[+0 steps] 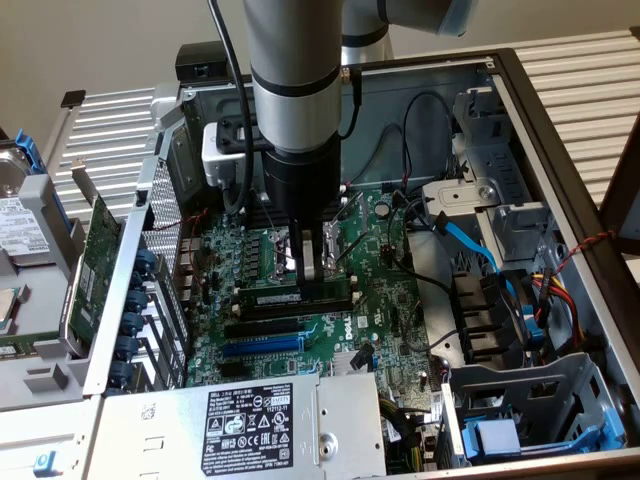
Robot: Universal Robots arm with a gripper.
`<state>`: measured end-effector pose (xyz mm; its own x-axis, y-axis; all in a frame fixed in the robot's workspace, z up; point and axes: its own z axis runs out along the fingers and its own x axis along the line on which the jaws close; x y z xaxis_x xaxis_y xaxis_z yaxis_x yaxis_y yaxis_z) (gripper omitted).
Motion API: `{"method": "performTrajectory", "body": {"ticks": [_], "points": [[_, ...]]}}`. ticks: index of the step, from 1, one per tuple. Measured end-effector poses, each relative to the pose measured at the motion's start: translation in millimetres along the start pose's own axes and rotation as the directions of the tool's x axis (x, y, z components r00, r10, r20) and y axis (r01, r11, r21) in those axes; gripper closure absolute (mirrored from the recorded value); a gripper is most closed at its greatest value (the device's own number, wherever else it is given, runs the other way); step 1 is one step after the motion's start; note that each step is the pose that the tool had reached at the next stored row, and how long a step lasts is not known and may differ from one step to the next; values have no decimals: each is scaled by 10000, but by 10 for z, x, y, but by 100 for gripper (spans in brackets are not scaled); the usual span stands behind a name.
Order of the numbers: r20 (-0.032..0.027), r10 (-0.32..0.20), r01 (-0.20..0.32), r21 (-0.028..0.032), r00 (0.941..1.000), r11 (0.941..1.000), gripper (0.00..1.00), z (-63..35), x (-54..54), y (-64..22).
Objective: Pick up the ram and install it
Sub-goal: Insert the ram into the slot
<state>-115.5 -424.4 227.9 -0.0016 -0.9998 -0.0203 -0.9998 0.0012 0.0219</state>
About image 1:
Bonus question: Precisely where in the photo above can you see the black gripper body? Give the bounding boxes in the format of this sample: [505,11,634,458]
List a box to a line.
[261,141,343,229]

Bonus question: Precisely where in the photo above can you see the green RAM stick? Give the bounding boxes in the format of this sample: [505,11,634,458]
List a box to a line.
[0,335,40,361]
[236,277,352,311]

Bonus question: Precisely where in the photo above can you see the CPU socket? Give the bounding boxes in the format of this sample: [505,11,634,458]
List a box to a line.
[269,222,347,279]

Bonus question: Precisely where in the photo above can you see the metal socket locking lever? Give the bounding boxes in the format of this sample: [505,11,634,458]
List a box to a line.
[337,233,370,265]
[335,192,363,221]

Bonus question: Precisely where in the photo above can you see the long black expansion slot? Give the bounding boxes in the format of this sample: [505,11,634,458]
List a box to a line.
[223,318,301,340]

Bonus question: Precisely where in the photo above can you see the green motherboard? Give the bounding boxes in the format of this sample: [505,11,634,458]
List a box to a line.
[172,187,444,401]

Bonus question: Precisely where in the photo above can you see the blue expansion slot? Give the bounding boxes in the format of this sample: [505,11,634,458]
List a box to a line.
[221,335,305,359]

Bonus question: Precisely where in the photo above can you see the silver chipset heatsink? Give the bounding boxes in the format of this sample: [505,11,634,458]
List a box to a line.
[330,349,375,377]

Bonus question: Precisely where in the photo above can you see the open PC case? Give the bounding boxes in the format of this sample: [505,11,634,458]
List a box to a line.
[82,47,640,480]

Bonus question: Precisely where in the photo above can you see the grey metal disk bay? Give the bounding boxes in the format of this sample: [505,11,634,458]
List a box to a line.
[421,85,556,264]

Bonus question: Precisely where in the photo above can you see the black box device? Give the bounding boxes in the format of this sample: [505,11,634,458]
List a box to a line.
[174,41,251,82]

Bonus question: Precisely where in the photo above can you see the black cooling fan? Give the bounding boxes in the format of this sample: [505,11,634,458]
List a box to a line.
[449,268,534,370]

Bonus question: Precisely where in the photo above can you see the green graphics card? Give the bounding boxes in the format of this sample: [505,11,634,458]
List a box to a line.
[58,157,125,359]

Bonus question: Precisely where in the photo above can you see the metal disk bay cage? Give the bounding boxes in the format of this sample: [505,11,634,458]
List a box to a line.
[437,351,629,469]

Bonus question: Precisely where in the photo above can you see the silver power supply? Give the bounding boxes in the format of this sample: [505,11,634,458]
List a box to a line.
[82,370,390,480]

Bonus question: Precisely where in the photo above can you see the blue plastic disk tray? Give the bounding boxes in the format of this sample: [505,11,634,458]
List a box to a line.
[462,407,626,464]

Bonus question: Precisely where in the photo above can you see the blue disk carrier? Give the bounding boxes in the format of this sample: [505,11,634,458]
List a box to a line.
[13,127,86,251]

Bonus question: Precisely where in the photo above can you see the silver CPU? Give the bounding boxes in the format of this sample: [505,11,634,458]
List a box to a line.
[0,285,30,337]

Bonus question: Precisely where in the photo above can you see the dark brown panel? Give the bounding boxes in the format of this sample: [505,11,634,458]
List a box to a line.
[598,113,640,257]

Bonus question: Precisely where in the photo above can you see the blue case latch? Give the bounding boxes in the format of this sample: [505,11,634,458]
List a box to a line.
[32,449,62,480]

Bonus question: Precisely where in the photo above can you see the thin black wire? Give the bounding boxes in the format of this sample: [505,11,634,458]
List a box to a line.
[348,124,411,187]

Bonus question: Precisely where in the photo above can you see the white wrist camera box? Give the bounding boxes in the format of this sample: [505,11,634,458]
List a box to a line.
[200,115,264,190]

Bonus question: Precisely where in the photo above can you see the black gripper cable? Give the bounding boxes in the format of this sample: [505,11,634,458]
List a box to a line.
[338,65,365,140]

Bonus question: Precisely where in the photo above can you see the black wire plug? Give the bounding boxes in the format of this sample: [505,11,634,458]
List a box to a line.
[351,343,377,372]

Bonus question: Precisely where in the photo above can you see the long black wire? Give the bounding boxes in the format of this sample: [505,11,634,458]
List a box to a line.
[386,188,455,297]

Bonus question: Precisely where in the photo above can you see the thick black looped wire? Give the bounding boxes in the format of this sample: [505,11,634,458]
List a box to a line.
[401,91,456,187]

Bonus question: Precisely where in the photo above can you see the black camera cable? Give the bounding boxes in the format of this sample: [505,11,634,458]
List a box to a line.
[206,0,255,215]

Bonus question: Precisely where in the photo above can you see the blue disk data wire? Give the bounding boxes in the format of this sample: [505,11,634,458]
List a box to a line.
[430,211,546,344]

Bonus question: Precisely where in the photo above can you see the dark power supply wire bundle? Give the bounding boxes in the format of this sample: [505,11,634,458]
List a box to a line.
[378,393,439,474]

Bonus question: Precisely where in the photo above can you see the yellow red power wire bundle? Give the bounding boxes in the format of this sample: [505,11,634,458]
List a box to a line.
[530,267,589,354]

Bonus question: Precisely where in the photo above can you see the red black twisted wire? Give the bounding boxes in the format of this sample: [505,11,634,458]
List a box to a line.
[553,228,620,275]

